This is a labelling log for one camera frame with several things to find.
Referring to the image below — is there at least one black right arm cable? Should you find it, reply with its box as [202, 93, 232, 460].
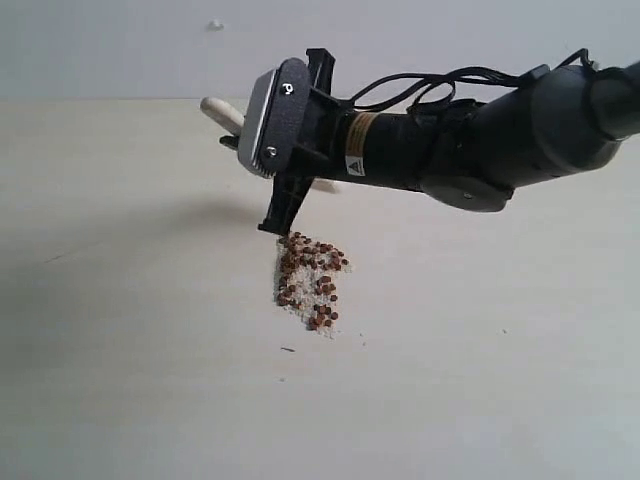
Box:
[347, 47, 601, 166]

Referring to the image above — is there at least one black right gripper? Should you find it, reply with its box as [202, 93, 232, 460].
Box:
[219, 48, 350, 235]

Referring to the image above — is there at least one white wooden paint brush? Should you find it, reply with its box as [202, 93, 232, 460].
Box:
[199, 96, 346, 194]

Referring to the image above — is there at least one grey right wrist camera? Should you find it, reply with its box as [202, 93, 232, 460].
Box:
[237, 58, 310, 178]

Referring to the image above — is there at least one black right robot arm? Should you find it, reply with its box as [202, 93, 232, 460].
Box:
[201, 48, 639, 236]

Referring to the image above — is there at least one brown beans and grain pile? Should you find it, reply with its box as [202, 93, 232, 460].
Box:
[273, 231, 352, 339]

